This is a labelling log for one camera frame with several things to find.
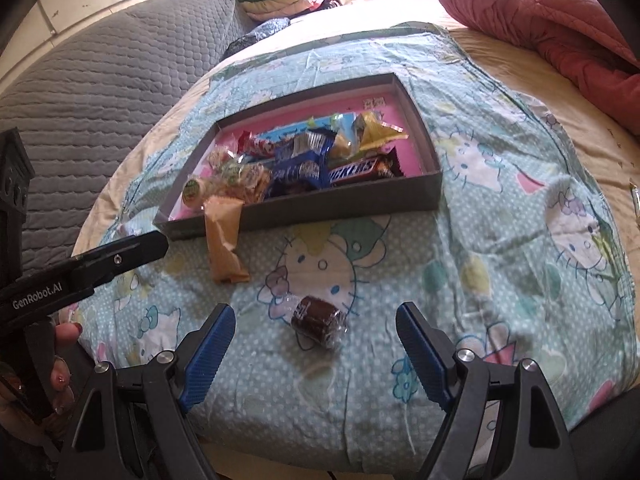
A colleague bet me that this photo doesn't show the grey quilted headboard cover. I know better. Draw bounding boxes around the grey quilted headboard cover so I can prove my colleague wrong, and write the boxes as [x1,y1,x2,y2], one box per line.
[0,0,241,281]

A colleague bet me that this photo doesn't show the beige bed sheet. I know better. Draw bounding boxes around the beige bed sheet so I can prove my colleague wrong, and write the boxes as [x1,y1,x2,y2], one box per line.
[70,0,640,271]

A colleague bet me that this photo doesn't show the dark brown chocolate bar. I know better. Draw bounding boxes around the dark brown chocolate bar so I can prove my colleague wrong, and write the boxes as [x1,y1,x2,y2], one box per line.
[327,152,405,188]

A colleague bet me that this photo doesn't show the brown and green snack packet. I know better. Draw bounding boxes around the brown and green snack packet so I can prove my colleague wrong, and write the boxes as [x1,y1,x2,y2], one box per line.
[240,162,271,203]

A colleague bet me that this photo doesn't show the orange snack packet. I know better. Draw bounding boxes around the orange snack packet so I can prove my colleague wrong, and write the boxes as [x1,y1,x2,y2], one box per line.
[204,197,251,285]

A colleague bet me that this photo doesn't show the light green snack packet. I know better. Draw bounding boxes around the light green snack packet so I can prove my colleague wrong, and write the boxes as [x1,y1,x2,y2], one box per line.
[357,111,410,153]

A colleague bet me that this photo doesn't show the blue cookie packet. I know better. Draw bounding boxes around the blue cookie packet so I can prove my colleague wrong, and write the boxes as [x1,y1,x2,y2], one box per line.
[265,130,335,198]

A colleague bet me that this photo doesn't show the clear candy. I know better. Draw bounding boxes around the clear candy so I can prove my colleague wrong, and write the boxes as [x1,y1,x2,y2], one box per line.
[207,146,238,168]

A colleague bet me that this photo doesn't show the chocolate cake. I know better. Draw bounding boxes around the chocolate cake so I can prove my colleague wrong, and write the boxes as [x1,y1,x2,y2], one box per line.
[291,296,347,348]

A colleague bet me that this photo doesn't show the person's left hand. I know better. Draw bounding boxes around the person's left hand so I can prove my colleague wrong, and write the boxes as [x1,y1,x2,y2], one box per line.
[50,323,84,415]

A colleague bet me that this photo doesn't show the round green candy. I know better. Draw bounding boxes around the round green candy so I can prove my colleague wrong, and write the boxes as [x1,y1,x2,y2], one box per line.
[182,177,208,207]

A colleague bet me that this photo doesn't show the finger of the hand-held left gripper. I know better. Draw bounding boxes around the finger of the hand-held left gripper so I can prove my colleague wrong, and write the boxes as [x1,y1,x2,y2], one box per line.
[70,231,170,286]

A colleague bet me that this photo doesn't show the cartoon cat printed blanket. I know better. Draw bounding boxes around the cartoon cat printed blanket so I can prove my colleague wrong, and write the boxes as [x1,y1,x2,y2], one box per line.
[60,22,636,466]

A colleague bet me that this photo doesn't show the red candy packet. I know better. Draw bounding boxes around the red candy packet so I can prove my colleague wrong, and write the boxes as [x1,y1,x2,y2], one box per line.
[237,131,276,158]

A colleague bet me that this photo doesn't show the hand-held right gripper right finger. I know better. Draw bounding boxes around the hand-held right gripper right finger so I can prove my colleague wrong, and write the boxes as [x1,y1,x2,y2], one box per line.
[395,302,585,480]

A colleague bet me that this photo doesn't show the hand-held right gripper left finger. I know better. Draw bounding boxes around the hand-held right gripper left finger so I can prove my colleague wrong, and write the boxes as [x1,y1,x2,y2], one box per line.
[57,304,237,480]

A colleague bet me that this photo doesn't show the shallow grey cardboard box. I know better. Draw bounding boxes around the shallow grey cardboard box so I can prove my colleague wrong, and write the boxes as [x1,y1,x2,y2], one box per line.
[152,72,442,242]

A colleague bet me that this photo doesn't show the dark blue patterned pillow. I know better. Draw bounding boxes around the dark blue patterned pillow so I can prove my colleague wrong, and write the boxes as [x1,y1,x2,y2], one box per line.
[222,17,292,61]

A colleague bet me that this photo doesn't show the red quilt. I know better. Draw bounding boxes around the red quilt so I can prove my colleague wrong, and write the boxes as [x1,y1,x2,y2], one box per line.
[432,0,640,136]

